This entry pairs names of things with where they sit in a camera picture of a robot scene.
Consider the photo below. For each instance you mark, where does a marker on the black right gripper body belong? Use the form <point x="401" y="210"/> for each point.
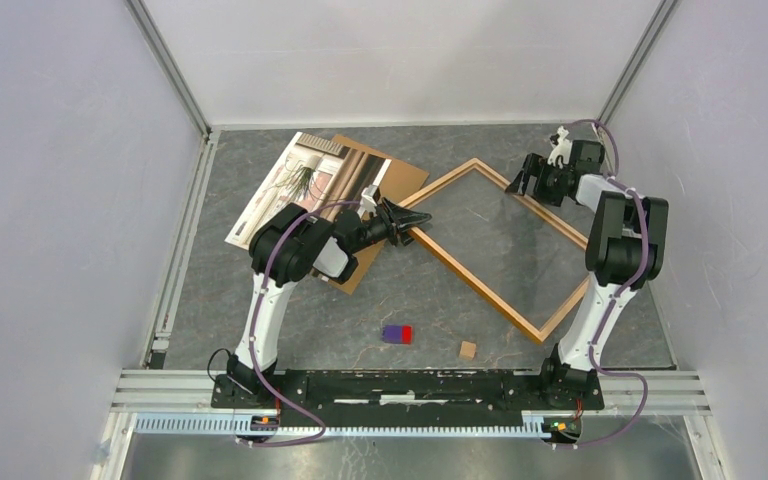
<point x="552" y="176"/>

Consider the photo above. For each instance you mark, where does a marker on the white slotted cable duct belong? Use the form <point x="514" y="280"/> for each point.
<point x="245" y="425"/>

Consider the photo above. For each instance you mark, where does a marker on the purple red block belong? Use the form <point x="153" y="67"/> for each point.
<point x="397" y="334"/>

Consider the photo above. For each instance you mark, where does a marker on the printed photo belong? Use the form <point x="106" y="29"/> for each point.
<point x="310" y="172"/>

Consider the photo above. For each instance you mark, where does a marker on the wooden picture frame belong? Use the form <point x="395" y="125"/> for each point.
<point x="538" y="335"/>

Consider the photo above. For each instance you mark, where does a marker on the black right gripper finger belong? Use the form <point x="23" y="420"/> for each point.
<point x="518" y="186"/>
<point x="538" y="190"/>

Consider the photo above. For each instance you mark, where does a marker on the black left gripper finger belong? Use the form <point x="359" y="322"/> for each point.
<point x="403" y="235"/>
<point x="403" y="218"/>

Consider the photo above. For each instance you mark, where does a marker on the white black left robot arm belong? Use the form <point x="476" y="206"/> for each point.
<point x="290" y="246"/>

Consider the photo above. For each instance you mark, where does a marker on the brown backing board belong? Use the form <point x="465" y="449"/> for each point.
<point x="400" y="181"/>

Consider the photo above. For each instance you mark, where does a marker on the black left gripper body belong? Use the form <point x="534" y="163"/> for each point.
<point x="379" y="229"/>

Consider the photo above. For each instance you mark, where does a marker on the small wooden cube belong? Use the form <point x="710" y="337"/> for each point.
<point x="467" y="350"/>

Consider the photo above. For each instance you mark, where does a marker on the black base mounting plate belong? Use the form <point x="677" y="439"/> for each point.
<point x="405" y="398"/>

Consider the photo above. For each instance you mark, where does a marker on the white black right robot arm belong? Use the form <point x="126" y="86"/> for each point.
<point x="625" y="247"/>

